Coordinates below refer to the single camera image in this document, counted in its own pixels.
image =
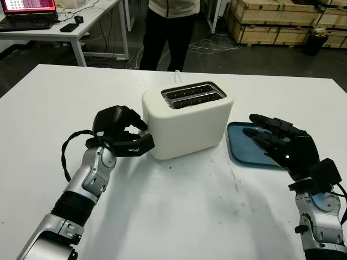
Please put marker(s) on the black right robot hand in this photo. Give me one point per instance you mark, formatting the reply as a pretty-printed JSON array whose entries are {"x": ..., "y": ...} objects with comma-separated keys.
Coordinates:
[{"x": 298, "y": 151}]

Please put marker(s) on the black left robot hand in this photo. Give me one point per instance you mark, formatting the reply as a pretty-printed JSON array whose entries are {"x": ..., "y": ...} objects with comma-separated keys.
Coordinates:
[{"x": 111, "y": 122}]

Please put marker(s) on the white toaster lever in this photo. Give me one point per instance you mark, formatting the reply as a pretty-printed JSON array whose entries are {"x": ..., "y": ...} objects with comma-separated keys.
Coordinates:
[{"x": 141, "y": 132}]

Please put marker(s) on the blue plastic tray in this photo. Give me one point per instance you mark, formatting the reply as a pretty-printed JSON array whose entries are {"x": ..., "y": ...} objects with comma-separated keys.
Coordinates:
[{"x": 238, "y": 146}]

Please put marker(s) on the white two-slot toaster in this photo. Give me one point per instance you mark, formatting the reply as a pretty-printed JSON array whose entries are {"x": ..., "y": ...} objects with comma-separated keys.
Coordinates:
[{"x": 189, "y": 130}]

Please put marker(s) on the white shoe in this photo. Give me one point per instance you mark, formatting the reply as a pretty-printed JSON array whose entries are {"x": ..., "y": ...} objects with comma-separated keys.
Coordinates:
[{"x": 85, "y": 34}]

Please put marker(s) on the person in black trousers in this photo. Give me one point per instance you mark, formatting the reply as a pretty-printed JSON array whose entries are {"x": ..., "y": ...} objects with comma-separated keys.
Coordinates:
[{"x": 162, "y": 40}]

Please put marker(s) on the white office desk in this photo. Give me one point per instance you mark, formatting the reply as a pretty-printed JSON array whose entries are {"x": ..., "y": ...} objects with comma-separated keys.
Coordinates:
[{"x": 89, "y": 21}]

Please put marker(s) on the black smartphone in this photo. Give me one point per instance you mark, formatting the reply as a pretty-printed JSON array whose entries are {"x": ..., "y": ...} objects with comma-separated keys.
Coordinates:
[{"x": 69, "y": 27}]

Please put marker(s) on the black trash bin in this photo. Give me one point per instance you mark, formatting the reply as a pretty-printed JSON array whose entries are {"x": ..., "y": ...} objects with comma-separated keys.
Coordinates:
[{"x": 314, "y": 46}]

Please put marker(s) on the black computer mouse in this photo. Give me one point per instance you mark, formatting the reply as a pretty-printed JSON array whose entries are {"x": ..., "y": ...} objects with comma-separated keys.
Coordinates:
[{"x": 78, "y": 19}]

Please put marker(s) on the wooden crate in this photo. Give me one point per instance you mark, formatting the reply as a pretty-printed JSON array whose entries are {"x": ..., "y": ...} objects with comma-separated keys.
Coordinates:
[
  {"x": 337, "y": 39},
  {"x": 276, "y": 12},
  {"x": 336, "y": 15},
  {"x": 271, "y": 35}
]

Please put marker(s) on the crumpled paper waste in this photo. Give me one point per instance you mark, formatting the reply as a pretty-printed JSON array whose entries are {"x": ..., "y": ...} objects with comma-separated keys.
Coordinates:
[{"x": 320, "y": 32}]

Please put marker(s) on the black laptop with pink screen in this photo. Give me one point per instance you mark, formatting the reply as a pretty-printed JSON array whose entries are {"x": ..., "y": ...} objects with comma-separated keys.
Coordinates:
[{"x": 27, "y": 20}]

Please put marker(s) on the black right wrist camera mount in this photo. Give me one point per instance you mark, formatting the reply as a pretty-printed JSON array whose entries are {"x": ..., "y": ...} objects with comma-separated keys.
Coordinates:
[{"x": 325, "y": 173}]

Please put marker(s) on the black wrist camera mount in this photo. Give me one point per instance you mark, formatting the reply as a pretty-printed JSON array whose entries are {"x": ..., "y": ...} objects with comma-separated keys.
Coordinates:
[
  {"x": 325, "y": 173},
  {"x": 141, "y": 146}
]

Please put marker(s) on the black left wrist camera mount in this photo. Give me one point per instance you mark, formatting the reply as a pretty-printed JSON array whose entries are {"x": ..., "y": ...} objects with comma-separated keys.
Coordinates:
[{"x": 141, "y": 146}]

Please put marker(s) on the white metal frame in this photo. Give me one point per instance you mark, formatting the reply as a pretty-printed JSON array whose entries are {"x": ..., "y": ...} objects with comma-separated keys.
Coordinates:
[{"x": 214, "y": 16}]

